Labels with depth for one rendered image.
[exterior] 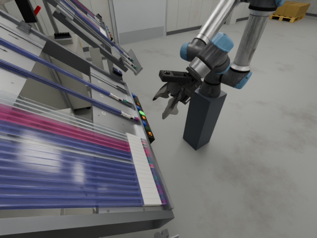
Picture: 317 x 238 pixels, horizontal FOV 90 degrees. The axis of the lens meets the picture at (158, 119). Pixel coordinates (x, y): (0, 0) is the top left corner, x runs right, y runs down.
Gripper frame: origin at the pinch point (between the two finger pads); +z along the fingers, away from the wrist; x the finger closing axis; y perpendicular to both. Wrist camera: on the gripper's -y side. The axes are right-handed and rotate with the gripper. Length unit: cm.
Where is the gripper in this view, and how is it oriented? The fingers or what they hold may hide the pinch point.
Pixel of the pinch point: (156, 107)
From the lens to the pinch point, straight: 65.4
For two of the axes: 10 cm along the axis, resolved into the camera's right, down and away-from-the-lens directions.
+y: 6.9, 3.4, 6.4
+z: -6.5, 6.8, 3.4
